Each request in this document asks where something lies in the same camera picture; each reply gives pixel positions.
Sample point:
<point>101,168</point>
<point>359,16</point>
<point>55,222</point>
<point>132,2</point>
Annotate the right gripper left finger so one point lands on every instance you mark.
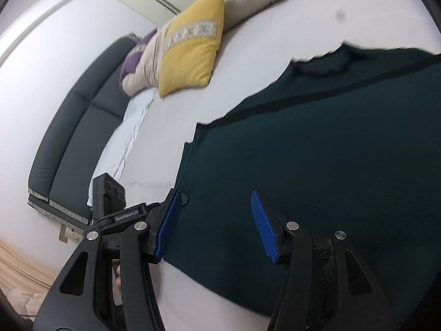
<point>106,283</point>

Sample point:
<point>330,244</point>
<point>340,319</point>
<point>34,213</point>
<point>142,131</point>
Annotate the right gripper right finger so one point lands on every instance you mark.
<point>326,283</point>

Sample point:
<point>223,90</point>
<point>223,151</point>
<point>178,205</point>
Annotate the dark green sweater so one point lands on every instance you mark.
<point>348,141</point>

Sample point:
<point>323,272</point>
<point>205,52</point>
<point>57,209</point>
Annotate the person's left hand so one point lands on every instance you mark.
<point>117,279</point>

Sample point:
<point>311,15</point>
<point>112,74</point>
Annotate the white pillow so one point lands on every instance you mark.
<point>115,154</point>

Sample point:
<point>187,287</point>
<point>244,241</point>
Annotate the dark grey headboard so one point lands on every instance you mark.
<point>58,183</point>

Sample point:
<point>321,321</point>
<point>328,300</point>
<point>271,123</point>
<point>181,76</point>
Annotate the purple cushion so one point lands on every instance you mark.
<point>134,55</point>

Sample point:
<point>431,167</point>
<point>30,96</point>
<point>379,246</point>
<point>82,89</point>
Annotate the yellow patterned cushion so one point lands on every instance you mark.
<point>190,48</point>

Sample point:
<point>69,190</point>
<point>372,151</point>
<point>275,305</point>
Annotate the white bed sheet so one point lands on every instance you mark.
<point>254,54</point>

